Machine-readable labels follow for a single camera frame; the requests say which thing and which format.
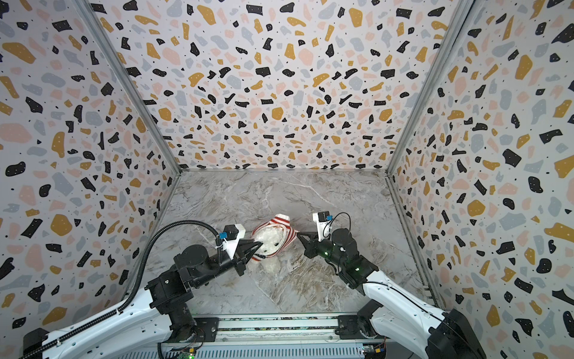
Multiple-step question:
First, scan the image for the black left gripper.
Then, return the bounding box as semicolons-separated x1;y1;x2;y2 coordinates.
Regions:
196;237;265;289

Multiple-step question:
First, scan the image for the red white striped knit sweater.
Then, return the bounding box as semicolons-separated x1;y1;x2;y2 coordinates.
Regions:
252;214;297;262

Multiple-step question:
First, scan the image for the white plush teddy bear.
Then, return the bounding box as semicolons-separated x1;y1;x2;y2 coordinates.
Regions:
252;223;291;275

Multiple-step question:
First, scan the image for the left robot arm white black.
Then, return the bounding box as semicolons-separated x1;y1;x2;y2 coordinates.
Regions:
23;239;262;358

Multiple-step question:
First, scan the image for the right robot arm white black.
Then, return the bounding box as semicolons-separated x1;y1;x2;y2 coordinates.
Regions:
297;228;487;358

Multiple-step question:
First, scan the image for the white ribbed vent strip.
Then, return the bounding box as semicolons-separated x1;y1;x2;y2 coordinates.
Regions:
96;344;366;359

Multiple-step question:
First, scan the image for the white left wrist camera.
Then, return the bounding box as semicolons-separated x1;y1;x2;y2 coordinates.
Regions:
216;224;246;261

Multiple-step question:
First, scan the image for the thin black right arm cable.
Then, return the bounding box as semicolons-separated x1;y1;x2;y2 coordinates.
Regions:
322;212;353;239

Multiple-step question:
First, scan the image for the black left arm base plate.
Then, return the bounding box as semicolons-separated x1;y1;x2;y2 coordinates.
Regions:
175;317;220;343

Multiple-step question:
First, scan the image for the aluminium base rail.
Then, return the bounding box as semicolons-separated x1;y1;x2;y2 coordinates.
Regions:
120;310;467;351

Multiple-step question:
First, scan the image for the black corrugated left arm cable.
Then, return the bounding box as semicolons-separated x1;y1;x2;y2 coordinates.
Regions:
17;219;221;359

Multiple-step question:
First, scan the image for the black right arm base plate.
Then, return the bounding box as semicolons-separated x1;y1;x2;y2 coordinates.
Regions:
335;314;384;340

